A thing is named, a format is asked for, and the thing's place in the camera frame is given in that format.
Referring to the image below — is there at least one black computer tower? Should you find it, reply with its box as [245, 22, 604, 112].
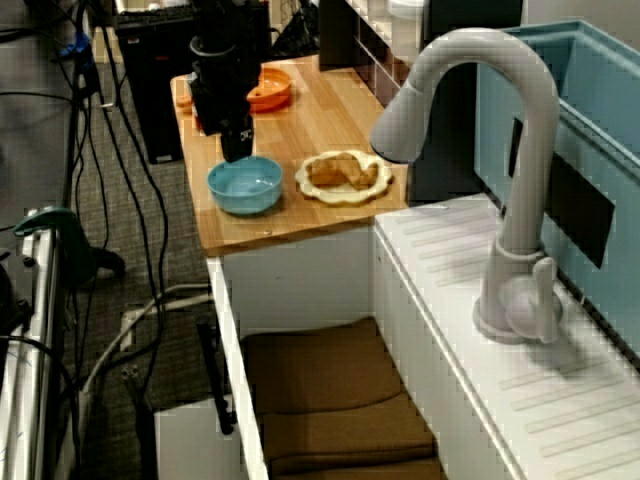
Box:
[114, 7, 274, 165]

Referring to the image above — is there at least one black rectangular label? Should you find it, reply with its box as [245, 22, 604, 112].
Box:
[507, 117, 616, 270]

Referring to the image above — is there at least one black bar handle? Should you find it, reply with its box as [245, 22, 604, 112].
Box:
[195, 319, 237, 435]

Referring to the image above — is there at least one aluminium frame rail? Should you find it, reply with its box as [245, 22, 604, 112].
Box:
[0, 209, 66, 480]

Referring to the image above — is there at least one white toy sink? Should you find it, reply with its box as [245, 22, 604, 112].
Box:
[205, 192, 640, 480]

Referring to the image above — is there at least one blue cable connector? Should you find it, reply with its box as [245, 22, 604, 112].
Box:
[55, 30, 95, 60]

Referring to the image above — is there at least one wooden countertop board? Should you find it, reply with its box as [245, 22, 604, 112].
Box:
[169, 53, 409, 256]

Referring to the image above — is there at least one green clamp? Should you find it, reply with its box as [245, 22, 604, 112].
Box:
[12, 207, 126, 281]

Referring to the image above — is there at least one brown folded cloth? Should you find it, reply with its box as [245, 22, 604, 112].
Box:
[240, 317, 446, 480]

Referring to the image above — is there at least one brown toy chicken piece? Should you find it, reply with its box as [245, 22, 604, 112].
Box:
[305, 152, 381, 191]

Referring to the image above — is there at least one grey toy faucet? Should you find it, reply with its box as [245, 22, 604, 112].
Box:
[368, 27, 564, 346]

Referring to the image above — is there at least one teal dish rack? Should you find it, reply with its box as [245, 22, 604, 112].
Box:
[474, 19, 640, 356]

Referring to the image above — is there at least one plain white canister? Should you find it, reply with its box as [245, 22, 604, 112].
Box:
[387, 0, 426, 21]

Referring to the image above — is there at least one white cable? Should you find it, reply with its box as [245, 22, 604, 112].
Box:
[79, 283, 214, 401]

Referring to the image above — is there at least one black cable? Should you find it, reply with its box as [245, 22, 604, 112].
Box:
[99, 0, 171, 391]
[74, 59, 112, 251]

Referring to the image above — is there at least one cream flower-shaped plate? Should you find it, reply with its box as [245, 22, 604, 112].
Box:
[294, 148, 395, 207]

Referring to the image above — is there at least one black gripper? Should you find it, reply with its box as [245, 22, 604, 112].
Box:
[188, 49, 262, 162]

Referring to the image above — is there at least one black upright post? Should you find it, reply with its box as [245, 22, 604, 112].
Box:
[407, 0, 526, 204]

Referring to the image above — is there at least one silver dishwasher panel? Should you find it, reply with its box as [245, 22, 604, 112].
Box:
[153, 397, 242, 480]

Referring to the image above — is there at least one light blue bowl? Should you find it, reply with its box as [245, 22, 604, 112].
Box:
[207, 155, 284, 217]

